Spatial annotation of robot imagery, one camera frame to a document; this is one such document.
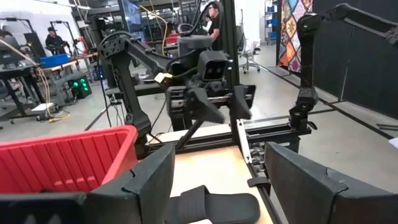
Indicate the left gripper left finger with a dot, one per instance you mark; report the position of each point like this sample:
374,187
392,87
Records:
140,202

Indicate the black work desk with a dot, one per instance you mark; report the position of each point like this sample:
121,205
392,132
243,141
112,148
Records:
18,70

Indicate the colourful patchwork quilt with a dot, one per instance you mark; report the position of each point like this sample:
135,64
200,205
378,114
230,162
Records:
293,34

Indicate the blue storage bin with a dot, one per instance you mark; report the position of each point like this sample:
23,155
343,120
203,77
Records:
54,60

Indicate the white office chair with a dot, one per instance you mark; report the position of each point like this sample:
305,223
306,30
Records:
248,53

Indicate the person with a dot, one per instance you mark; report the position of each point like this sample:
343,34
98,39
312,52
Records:
55,42
214,28

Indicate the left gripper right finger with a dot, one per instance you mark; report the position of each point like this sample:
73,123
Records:
311,202

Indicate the black curtain backdrop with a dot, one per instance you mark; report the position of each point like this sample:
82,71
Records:
357,77

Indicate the red plastic bin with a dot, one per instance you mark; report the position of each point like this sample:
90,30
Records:
62,161

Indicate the black slide sandal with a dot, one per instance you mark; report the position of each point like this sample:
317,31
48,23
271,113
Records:
230,208

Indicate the wooden workbench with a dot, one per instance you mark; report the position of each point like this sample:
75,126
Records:
62,66

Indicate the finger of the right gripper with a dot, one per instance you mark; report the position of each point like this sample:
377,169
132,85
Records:
203,107
242,102

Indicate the yellow label tag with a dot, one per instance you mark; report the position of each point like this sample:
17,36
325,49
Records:
163,77

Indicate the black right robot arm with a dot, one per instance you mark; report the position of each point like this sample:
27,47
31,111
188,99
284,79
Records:
124,81

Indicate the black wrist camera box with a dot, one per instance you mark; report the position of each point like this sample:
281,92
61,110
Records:
214,67

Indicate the black box green lights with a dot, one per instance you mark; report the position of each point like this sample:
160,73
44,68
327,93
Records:
79,90

